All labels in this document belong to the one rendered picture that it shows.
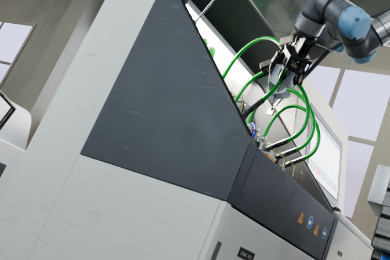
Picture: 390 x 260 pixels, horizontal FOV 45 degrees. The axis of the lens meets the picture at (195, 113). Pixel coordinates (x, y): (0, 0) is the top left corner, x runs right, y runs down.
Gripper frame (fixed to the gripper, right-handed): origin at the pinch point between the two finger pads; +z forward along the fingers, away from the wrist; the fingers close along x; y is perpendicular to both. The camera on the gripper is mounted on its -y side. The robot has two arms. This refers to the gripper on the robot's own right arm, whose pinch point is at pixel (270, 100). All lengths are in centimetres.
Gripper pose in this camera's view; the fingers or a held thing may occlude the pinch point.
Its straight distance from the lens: 162.6
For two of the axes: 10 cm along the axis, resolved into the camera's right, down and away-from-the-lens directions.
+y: 7.6, 1.4, -6.4
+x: 5.3, 4.4, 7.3
